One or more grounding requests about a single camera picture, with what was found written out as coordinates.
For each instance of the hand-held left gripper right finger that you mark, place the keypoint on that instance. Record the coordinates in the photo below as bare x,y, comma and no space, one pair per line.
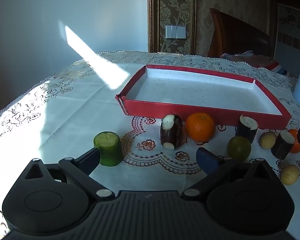
207,160

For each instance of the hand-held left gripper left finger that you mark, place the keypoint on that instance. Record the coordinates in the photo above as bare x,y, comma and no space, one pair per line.
90,158

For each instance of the small orange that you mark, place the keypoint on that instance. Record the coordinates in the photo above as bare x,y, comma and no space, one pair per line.
297,148

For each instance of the green cucumber piece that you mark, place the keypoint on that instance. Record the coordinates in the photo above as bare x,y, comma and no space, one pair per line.
110,152

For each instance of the green round fruit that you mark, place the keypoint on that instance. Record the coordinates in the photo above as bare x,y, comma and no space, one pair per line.
238,148

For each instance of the large orange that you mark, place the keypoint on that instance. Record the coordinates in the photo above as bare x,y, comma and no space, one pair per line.
200,127

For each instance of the small yellow round fruit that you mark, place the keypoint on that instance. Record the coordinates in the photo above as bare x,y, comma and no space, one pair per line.
267,140

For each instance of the small yellow potato front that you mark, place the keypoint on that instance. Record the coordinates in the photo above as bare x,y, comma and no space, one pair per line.
290,175

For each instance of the chipped purple sugar cane piece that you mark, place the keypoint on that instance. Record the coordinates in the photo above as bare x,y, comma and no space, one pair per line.
246,133

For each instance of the red cardboard box tray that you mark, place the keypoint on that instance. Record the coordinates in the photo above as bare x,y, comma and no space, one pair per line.
202,90

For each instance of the red blue striped bedding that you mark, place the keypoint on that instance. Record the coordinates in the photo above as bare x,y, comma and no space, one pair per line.
277,68

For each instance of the pink floral blanket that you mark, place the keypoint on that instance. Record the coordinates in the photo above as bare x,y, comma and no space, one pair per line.
247,58

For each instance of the wardrobe sliding door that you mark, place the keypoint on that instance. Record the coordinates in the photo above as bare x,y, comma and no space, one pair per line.
290,30

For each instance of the wooden chair with cloth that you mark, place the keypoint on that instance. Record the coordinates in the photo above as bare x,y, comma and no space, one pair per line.
235,35

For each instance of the gold framed wallpaper panel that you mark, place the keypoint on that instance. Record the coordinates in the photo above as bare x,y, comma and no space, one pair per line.
173,5

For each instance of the white wall light switch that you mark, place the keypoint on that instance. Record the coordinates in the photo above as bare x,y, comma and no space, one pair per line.
175,31

